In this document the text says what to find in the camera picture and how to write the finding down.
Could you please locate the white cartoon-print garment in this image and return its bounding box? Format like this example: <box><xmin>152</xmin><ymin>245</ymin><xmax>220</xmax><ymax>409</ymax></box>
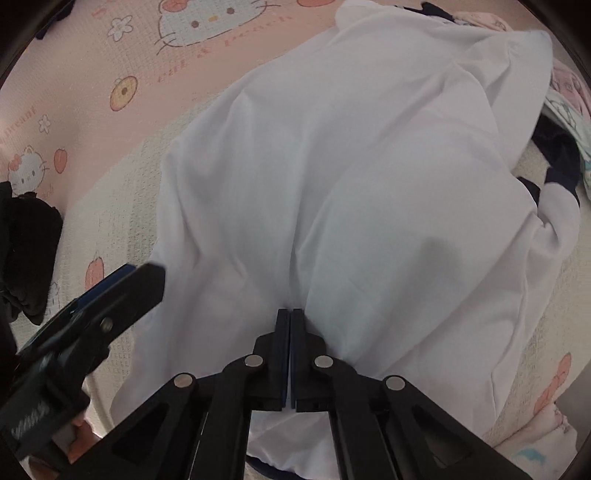
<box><xmin>544</xmin><ymin>60</ymin><xmax>591</xmax><ymax>201</ymax></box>

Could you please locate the white shirt with navy trim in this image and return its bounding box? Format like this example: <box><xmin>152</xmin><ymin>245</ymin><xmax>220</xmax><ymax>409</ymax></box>
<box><xmin>111</xmin><ymin>0</ymin><xmax>583</xmax><ymax>478</ymax></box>

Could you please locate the pink cat-print blanket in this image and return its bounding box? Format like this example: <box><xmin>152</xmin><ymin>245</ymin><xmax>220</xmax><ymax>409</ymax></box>
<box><xmin>0</xmin><ymin>0</ymin><xmax>591</xmax><ymax>480</ymax></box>

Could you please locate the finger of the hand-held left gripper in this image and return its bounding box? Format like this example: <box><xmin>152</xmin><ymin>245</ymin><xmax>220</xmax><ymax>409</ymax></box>
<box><xmin>69</xmin><ymin>264</ymin><xmax>140</xmax><ymax>320</ymax></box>
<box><xmin>18</xmin><ymin>263</ymin><xmax>167</xmax><ymax>357</ymax></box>

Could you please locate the black garment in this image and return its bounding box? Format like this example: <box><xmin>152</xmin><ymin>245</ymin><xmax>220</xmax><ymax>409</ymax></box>
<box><xmin>0</xmin><ymin>181</ymin><xmax>64</xmax><ymax>326</ymax></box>

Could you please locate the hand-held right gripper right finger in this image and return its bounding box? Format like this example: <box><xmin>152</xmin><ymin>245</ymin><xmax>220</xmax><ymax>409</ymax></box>
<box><xmin>291</xmin><ymin>308</ymin><xmax>532</xmax><ymax>480</ymax></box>

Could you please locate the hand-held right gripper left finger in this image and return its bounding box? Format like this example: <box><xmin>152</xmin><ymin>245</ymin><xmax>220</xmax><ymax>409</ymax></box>
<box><xmin>60</xmin><ymin>308</ymin><xmax>291</xmax><ymax>480</ymax></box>

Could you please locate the person's left hand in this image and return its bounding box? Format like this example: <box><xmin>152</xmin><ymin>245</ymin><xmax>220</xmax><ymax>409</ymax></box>
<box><xmin>68</xmin><ymin>412</ymin><xmax>102</xmax><ymax>463</ymax></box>

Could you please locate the pink printed garment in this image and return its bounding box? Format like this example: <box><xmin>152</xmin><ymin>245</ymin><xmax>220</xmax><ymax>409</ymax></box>
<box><xmin>455</xmin><ymin>8</ymin><xmax>514</xmax><ymax>37</ymax></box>

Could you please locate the pile of small patterned clothes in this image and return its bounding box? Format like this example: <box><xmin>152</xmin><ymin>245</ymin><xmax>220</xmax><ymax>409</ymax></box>
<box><xmin>531</xmin><ymin>113</ymin><xmax>581</xmax><ymax>178</ymax></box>

